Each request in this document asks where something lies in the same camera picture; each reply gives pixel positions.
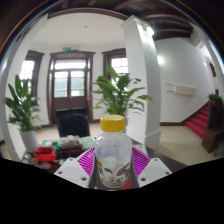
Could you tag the dark wooden cabinet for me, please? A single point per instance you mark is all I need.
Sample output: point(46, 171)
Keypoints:
point(213, 130)

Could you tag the green flat box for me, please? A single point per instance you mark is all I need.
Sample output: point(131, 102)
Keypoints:
point(50, 144)

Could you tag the leafy plant in white pot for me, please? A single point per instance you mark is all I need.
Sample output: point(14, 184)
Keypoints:
point(21, 103)
point(116, 93)

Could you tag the dark wooden framed window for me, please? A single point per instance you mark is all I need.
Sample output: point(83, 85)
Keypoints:
point(28, 70)
point(119, 63)

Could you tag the small green plant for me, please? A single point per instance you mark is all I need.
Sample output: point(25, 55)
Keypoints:
point(215, 99)

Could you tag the green exit sign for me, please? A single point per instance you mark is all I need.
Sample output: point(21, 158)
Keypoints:
point(66, 48)

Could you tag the red carpeted staircase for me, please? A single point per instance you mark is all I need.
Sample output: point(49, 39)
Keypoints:
point(198, 123)

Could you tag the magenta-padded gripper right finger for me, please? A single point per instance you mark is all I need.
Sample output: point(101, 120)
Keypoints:
point(152, 171)

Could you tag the black chair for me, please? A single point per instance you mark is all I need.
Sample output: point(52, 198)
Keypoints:
point(72, 121)

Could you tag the clear bottle with yellow cap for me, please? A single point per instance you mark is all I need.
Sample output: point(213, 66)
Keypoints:
point(113, 156)

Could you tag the dark wooden glazed double door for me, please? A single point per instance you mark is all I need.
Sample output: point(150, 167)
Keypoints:
point(70, 86)

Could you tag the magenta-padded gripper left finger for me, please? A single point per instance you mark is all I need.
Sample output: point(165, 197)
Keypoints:
point(71, 171)

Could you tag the red box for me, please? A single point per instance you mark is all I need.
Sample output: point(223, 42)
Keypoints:
point(45, 155)

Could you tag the glowing wall lamp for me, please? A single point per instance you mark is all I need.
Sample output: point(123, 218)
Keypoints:
point(160, 60)

